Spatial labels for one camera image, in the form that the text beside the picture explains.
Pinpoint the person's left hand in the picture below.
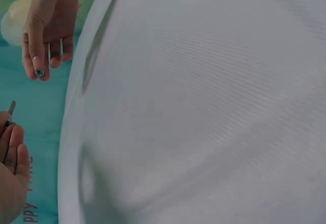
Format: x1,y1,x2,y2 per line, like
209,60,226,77
0,110,30,224

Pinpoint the person's right hand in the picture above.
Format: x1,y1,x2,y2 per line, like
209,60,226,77
21,0,82,82

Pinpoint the silver metal bolt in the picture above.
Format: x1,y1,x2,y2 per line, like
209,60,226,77
3,100,17,128

